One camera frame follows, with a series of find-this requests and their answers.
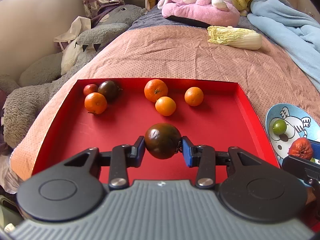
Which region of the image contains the wrinkled red fruit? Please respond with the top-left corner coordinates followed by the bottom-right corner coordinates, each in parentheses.
top-left (289, 137), bottom-right (313, 160)

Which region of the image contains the dark purple tomato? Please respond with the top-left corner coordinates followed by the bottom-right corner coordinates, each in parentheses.
top-left (144, 123), bottom-right (182, 159)
top-left (98, 80), bottom-right (120, 101)

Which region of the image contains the small yellow-orange mandarin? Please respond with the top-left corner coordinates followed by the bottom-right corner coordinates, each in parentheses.
top-left (155, 96), bottom-right (176, 116)

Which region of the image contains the large orange mandarin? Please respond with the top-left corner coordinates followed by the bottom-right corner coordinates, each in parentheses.
top-left (144, 79), bottom-right (168, 102)

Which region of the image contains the blue cartoon tiger plate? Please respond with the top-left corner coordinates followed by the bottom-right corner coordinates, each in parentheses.
top-left (265, 103), bottom-right (319, 164)

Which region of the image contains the red shallow tray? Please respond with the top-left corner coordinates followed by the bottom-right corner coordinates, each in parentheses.
top-left (31, 77), bottom-right (281, 185)

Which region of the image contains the dark purple tomato back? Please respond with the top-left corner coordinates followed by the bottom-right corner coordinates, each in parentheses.
top-left (98, 80), bottom-right (120, 101)

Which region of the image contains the small red tomato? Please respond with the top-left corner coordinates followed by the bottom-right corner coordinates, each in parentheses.
top-left (83, 83), bottom-right (98, 96)

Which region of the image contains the pink dotted bedspread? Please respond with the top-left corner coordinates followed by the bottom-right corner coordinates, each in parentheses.
top-left (10, 9), bottom-right (319, 180)

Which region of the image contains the light blue blanket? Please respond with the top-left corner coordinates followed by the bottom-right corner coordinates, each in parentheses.
top-left (247, 0), bottom-right (320, 89)

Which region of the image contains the grey shark plush toy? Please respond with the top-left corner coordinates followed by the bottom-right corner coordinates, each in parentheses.
top-left (1, 4), bottom-right (147, 151)

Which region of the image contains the napa cabbage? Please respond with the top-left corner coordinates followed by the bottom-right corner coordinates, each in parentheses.
top-left (207, 25), bottom-right (263, 50)

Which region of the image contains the white tote bag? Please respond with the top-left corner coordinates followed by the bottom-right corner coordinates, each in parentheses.
top-left (53, 16), bottom-right (91, 51)

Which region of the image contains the pink plush bunny pillow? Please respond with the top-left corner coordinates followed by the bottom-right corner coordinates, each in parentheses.
top-left (157, 0), bottom-right (240, 28)

